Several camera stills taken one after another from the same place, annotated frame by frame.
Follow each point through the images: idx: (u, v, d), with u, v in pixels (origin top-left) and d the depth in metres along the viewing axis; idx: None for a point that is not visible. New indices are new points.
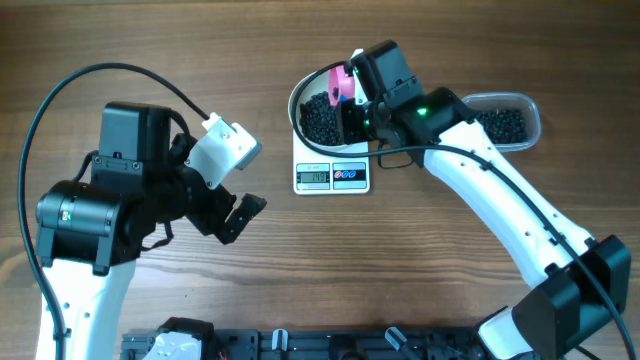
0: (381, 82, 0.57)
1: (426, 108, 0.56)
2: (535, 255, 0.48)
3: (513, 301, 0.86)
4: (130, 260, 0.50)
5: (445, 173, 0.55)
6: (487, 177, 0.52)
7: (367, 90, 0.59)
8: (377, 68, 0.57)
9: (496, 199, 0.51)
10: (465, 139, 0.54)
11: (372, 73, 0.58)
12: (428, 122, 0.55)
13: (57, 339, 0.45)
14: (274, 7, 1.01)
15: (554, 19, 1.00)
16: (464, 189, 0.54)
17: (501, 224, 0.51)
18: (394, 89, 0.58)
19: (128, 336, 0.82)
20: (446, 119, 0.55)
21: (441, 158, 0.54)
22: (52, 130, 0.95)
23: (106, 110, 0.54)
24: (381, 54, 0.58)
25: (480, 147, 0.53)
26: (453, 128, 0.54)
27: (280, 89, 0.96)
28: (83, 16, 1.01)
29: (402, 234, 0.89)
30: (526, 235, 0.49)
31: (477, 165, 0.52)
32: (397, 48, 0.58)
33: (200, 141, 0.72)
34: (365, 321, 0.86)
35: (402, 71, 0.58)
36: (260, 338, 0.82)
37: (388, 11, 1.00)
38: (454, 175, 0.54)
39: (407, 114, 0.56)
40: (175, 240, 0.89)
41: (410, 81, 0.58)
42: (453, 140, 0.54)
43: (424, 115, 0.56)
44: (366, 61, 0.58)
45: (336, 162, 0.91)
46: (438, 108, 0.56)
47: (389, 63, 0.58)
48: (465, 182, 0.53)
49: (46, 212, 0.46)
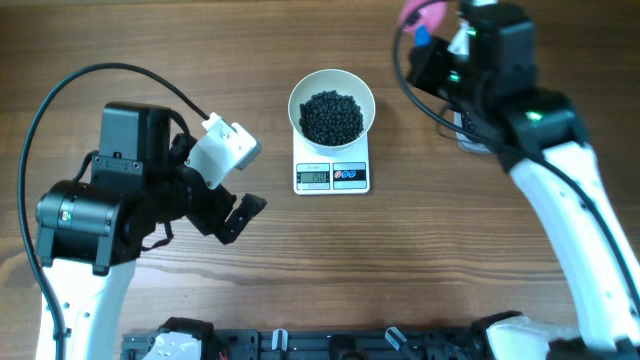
0: (498, 61, 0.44)
1: (540, 113, 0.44)
2: (608, 320, 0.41)
3: (512, 301, 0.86)
4: (130, 260, 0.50)
5: (533, 191, 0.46)
6: (585, 216, 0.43)
7: (476, 60, 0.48)
8: (502, 43, 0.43)
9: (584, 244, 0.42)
10: (571, 163, 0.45)
11: (491, 44, 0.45)
12: (538, 132, 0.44)
13: (58, 339, 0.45)
14: (274, 7, 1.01)
15: (555, 19, 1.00)
16: (549, 218, 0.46)
17: (578, 271, 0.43)
18: (508, 75, 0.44)
19: (128, 336, 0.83)
20: (558, 131, 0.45)
21: (537, 174, 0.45)
22: (53, 130, 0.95)
23: (106, 110, 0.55)
24: (514, 24, 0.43)
25: (585, 179, 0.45)
26: (562, 148, 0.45)
27: (280, 89, 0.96)
28: (83, 16, 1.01)
29: (401, 234, 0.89)
30: (606, 296, 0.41)
31: (577, 200, 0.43)
32: (530, 23, 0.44)
33: (200, 141, 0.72)
34: (365, 321, 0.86)
35: (527, 56, 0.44)
36: (260, 338, 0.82)
37: (389, 10, 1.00)
38: (543, 197, 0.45)
39: (515, 111, 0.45)
40: (175, 240, 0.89)
41: (529, 72, 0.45)
42: (559, 160, 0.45)
43: (535, 119, 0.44)
44: (489, 28, 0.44)
45: (336, 162, 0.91)
46: (551, 116, 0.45)
47: (519, 39, 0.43)
48: (555, 212, 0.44)
49: (47, 212, 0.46)
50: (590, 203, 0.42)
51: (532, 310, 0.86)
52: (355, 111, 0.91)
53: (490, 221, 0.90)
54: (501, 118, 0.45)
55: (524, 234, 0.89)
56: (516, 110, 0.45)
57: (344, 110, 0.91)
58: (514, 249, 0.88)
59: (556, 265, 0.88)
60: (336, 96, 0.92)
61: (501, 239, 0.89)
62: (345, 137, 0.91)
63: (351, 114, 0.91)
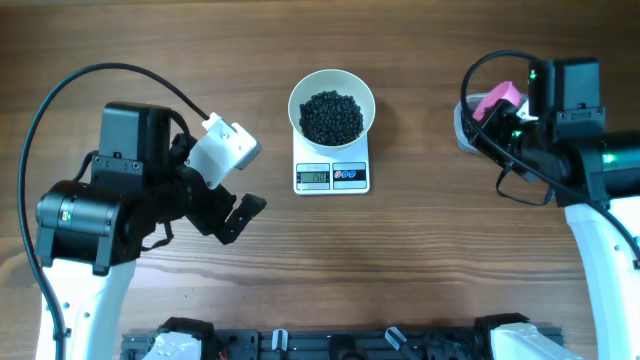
0: (561, 97, 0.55)
1: (615, 155, 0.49)
2: None
3: (512, 301, 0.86)
4: (130, 260, 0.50)
5: (587, 237, 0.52)
6: (635, 275, 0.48)
7: (537, 99, 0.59)
8: (563, 83, 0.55)
9: (628, 301, 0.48)
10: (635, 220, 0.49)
11: (555, 80, 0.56)
12: (607, 170, 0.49)
13: (57, 339, 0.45)
14: (274, 7, 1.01)
15: (556, 19, 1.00)
16: (596, 263, 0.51)
17: (614, 321, 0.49)
18: (572, 112, 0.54)
19: (128, 336, 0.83)
20: (627, 176, 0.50)
21: (599, 225, 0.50)
22: (53, 130, 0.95)
23: (106, 110, 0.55)
24: (579, 63, 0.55)
25: None
26: (630, 198, 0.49)
27: (280, 89, 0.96)
28: (83, 16, 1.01)
29: (402, 234, 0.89)
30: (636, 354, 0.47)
31: (631, 259, 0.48)
32: (594, 65, 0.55)
33: (200, 141, 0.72)
34: (365, 321, 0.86)
35: (590, 96, 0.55)
36: (260, 338, 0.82)
37: (389, 10, 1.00)
38: (598, 246, 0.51)
39: (590, 148, 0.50)
40: (175, 240, 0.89)
41: (594, 110, 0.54)
42: (624, 216, 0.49)
43: (608, 161, 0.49)
44: (553, 69, 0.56)
45: (336, 162, 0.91)
46: (627, 155, 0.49)
47: (579, 75, 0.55)
48: (608, 262, 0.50)
49: (46, 212, 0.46)
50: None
51: (531, 310, 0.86)
52: (355, 111, 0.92)
53: (490, 221, 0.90)
54: (566, 149, 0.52)
55: (524, 234, 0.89)
56: (588, 142, 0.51)
57: (344, 110, 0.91)
58: (514, 249, 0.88)
59: (556, 265, 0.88)
60: (336, 97, 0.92)
61: (500, 239, 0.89)
62: (345, 137, 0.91)
63: (351, 114, 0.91)
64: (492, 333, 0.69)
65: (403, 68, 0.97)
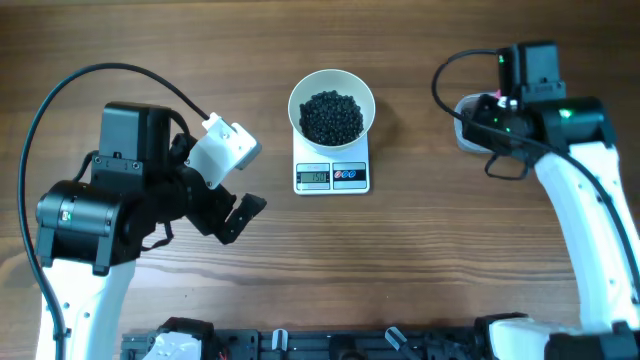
0: (525, 73, 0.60)
1: (571, 111, 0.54)
2: (610, 304, 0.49)
3: (512, 300, 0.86)
4: (130, 260, 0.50)
5: (555, 184, 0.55)
6: (599, 210, 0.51)
7: (504, 80, 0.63)
8: (526, 61, 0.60)
9: (598, 236, 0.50)
10: (596, 161, 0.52)
11: (519, 60, 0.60)
12: (566, 126, 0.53)
13: (57, 339, 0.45)
14: (274, 7, 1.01)
15: (556, 19, 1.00)
16: (565, 208, 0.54)
17: (588, 257, 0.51)
18: (535, 85, 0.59)
19: (128, 336, 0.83)
20: (585, 130, 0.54)
21: (561, 169, 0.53)
22: (53, 130, 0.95)
23: (106, 110, 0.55)
24: (539, 45, 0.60)
25: (606, 176, 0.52)
26: (589, 146, 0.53)
27: (280, 88, 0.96)
28: (83, 16, 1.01)
29: (402, 233, 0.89)
30: (610, 283, 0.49)
31: (593, 196, 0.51)
32: (553, 48, 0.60)
33: (200, 142, 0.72)
34: (365, 321, 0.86)
35: (551, 72, 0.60)
36: (260, 338, 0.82)
37: (389, 10, 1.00)
38: (565, 189, 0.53)
39: (550, 109, 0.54)
40: (175, 240, 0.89)
41: (555, 85, 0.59)
42: (584, 157, 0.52)
43: (567, 116, 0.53)
44: (518, 51, 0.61)
45: (336, 162, 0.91)
46: (582, 113, 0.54)
47: (540, 55, 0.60)
48: (574, 203, 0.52)
49: (46, 212, 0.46)
50: (607, 201, 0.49)
51: (532, 310, 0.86)
52: (355, 111, 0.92)
53: (490, 221, 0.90)
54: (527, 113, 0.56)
55: (525, 234, 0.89)
56: (547, 105, 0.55)
57: (344, 110, 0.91)
58: (514, 249, 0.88)
59: (556, 265, 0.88)
60: (336, 96, 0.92)
61: (501, 239, 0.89)
62: (345, 137, 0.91)
63: (351, 114, 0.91)
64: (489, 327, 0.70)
65: (403, 68, 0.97)
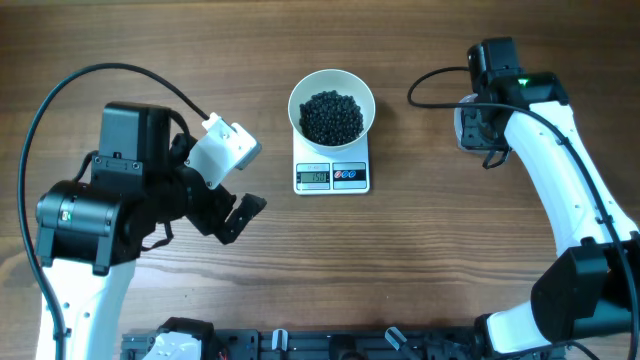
0: (489, 63, 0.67)
1: (527, 79, 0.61)
2: (579, 226, 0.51)
3: (513, 301, 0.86)
4: (130, 260, 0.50)
5: (522, 140, 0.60)
6: (560, 150, 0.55)
7: (475, 74, 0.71)
8: (489, 52, 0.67)
9: (561, 170, 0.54)
10: (553, 112, 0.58)
11: (483, 54, 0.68)
12: (525, 92, 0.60)
13: (57, 339, 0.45)
14: (275, 7, 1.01)
15: (555, 18, 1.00)
16: (532, 156, 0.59)
17: (557, 191, 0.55)
18: (499, 71, 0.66)
19: (128, 336, 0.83)
20: (541, 94, 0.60)
21: (523, 122, 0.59)
22: (53, 130, 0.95)
23: (106, 110, 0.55)
24: (499, 40, 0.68)
25: (563, 124, 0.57)
26: (545, 103, 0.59)
27: (280, 88, 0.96)
28: (83, 16, 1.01)
29: (402, 233, 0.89)
30: (575, 208, 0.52)
31: (553, 138, 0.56)
32: (513, 42, 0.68)
33: (200, 142, 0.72)
34: (365, 321, 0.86)
35: (512, 61, 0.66)
36: (260, 338, 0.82)
37: (389, 10, 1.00)
38: (528, 139, 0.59)
39: (508, 81, 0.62)
40: (175, 240, 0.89)
41: (517, 70, 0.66)
42: (542, 110, 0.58)
43: (523, 84, 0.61)
44: (481, 46, 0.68)
45: (336, 162, 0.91)
46: (539, 83, 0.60)
47: (500, 48, 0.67)
48: (537, 148, 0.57)
49: (46, 212, 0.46)
50: (565, 141, 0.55)
51: None
52: (355, 111, 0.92)
53: (490, 221, 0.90)
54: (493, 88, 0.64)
55: (524, 234, 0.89)
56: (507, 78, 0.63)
57: (344, 110, 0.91)
58: (513, 248, 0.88)
59: None
60: (336, 96, 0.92)
61: (501, 239, 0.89)
62: (345, 137, 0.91)
63: (351, 114, 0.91)
64: (487, 321, 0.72)
65: (403, 68, 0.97)
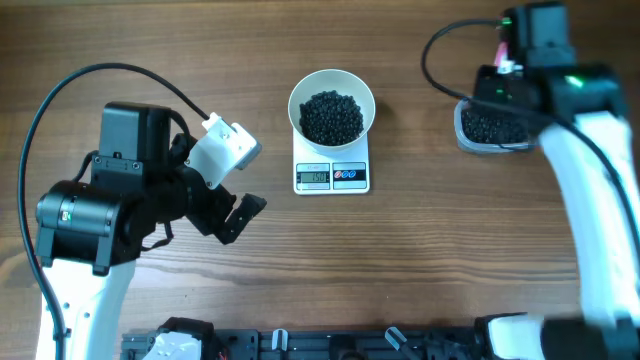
0: (528, 38, 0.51)
1: (579, 76, 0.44)
2: (613, 293, 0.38)
3: (512, 301, 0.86)
4: (130, 260, 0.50)
5: (563, 164, 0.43)
6: (609, 188, 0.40)
7: (512, 49, 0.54)
8: (531, 21, 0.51)
9: (605, 215, 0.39)
10: (603, 135, 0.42)
11: (524, 22, 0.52)
12: (575, 94, 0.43)
13: (57, 339, 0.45)
14: (275, 7, 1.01)
15: None
16: (573, 190, 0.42)
17: (592, 244, 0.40)
18: (542, 49, 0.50)
19: (128, 336, 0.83)
20: (595, 99, 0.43)
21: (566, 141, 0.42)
22: (53, 130, 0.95)
23: (106, 110, 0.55)
24: (544, 6, 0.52)
25: (614, 150, 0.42)
26: (598, 117, 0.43)
27: (280, 88, 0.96)
28: (83, 16, 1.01)
29: (402, 233, 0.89)
30: (612, 270, 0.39)
31: (601, 171, 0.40)
32: (561, 9, 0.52)
33: (200, 141, 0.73)
34: (365, 321, 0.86)
35: (558, 35, 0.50)
36: (260, 338, 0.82)
37: (389, 10, 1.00)
38: (568, 165, 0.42)
39: (552, 74, 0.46)
40: (175, 240, 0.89)
41: (564, 47, 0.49)
42: (592, 128, 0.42)
43: (574, 83, 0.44)
44: (521, 10, 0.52)
45: (336, 162, 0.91)
46: (591, 79, 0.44)
47: (546, 17, 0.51)
48: (578, 180, 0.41)
49: (46, 212, 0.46)
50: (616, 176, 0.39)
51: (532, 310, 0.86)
52: (355, 111, 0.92)
53: (491, 221, 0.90)
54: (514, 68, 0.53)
55: (524, 234, 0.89)
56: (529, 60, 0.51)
57: (344, 110, 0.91)
58: (514, 249, 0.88)
59: (556, 265, 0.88)
60: (336, 96, 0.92)
61: (501, 239, 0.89)
62: (345, 137, 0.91)
63: (351, 114, 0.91)
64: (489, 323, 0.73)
65: (403, 68, 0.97)
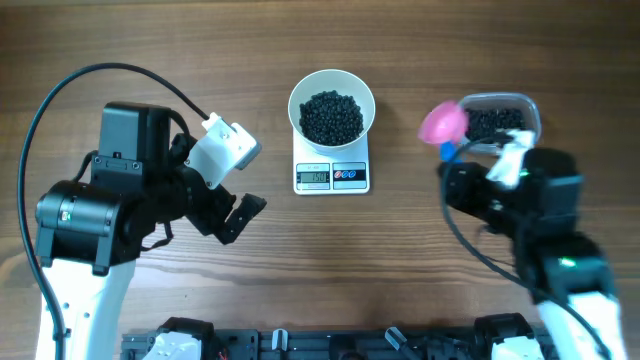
0: (542, 207, 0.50)
1: (575, 262, 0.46)
2: None
3: (512, 301, 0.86)
4: (130, 260, 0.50)
5: (556, 335, 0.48)
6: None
7: (527, 195, 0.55)
8: (547, 192, 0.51)
9: None
10: (601, 320, 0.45)
11: (539, 188, 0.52)
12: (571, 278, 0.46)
13: (57, 339, 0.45)
14: (275, 7, 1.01)
15: (555, 19, 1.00)
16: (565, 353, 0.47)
17: None
18: (551, 217, 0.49)
19: (128, 336, 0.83)
20: (586, 279, 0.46)
21: (560, 318, 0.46)
22: (53, 130, 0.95)
23: (106, 110, 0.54)
24: (561, 176, 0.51)
25: (607, 329, 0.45)
26: (587, 296, 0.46)
27: (280, 89, 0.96)
28: (83, 16, 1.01)
29: (402, 233, 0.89)
30: None
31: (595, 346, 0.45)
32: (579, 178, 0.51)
33: (200, 141, 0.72)
34: (365, 320, 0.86)
35: (572, 205, 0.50)
36: (260, 338, 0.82)
37: (389, 10, 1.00)
38: (563, 335, 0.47)
39: (549, 255, 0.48)
40: (175, 240, 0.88)
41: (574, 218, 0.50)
42: (586, 311, 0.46)
43: (569, 268, 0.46)
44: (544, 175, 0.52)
45: (336, 162, 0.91)
46: (582, 259, 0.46)
47: (562, 189, 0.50)
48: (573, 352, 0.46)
49: (46, 212, 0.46)
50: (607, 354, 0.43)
51: (531, 310, 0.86)
52: (355, 111, 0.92)
53: None
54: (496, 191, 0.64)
55: None
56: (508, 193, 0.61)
57: (344, 110, 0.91)
58: None
59: None
60: (336, 97, 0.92)
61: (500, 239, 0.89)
62: (345, 137, 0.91)
63: (351, 114, 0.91)
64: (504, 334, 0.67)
65: (403, 68, 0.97)
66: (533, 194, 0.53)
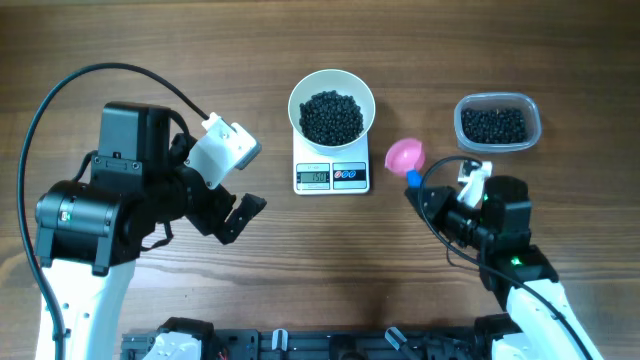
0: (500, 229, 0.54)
1: (519, 259, 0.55)
2: None
3: None
4: (130, 260, 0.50)
5: (520, 318, 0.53)
6: (556, 323, 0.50)
7: (484, 215, 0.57)
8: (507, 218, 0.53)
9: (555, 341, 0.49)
10: (550, 291, 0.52)
11: (498, 214, 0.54)
12: (523, 273, 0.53)
13: (57, 339, 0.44)
14: (275, 7, 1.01)
15: (555, 19, 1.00)
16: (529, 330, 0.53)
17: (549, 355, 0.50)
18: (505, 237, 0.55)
19: (128, 336, 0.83)
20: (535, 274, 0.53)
21: (517, 297, 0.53)
22: (53, 130, 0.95)
23: (106, 110, 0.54)
24: (516, 203, 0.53)
25: (556, 297, 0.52)
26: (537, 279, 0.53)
27: (280, 89, 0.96)
28: (83, 16, 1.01)
29: (402, 233, 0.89)
30: None
31: (548, 313, 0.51)
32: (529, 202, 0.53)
33: (200, 142, 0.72)
34: (365, 320, 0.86)
35: (524, 225, 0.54)
36: (260, 338, 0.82)
37: (389, 10, 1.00)
38: (524, 314, 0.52)
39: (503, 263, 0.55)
40: (175, 240, 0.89)
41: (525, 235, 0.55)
42: (535, 284, 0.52)
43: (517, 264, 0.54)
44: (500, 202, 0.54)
45: (336, 162, 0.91)
46: (529, 262, 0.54)
47: (518, 215, 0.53)
48: (533, 325, 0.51)
49: (46, 212, 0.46)
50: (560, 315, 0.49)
51: None
52: (355, 111, 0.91)
53: None
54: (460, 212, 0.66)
55: None
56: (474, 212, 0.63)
57: (344, 110, 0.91)
58: None
59: (557, 265, 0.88)
60: (336, 97, 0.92)
61: None
62: (345, 137, 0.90)
63: (351, 114, 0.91)
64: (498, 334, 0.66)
65: (403, 68, 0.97)
66: (489, 216, 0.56)
